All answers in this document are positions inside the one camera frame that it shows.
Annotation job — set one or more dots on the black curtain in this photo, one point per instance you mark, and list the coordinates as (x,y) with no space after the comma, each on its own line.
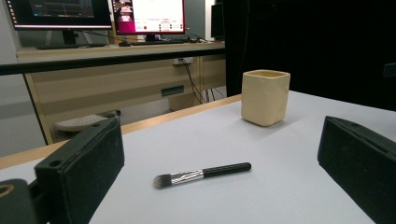
(311,46)

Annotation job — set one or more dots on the black speaker box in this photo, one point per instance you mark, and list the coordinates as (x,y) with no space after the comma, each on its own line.
(217,21)

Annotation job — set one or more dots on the black-framed computer monitor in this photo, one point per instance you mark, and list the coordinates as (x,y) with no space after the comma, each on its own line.
(62,12)

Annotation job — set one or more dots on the beige wooden office desk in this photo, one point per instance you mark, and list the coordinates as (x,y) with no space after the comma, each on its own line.
(102,84)

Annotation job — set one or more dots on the red-framed computer monitor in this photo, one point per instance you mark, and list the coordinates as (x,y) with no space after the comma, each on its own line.
(152,15)

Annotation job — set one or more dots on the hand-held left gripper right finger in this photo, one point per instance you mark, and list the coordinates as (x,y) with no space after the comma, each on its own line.
(361,161)

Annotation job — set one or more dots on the white wall socket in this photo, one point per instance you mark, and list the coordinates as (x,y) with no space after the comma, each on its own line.
(183,61)

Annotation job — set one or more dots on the black keyboard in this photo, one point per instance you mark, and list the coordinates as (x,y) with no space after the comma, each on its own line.
(158,41)

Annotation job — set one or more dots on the white chair base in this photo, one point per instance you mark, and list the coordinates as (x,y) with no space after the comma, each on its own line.
(81,123)

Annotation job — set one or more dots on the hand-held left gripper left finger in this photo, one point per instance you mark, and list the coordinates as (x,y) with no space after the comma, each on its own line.
(84,168)

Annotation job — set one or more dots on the black computer mouse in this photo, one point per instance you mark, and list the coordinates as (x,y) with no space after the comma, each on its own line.
(124,44)

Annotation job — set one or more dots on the cream square cup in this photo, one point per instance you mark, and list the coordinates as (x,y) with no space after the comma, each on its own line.
(264,98)

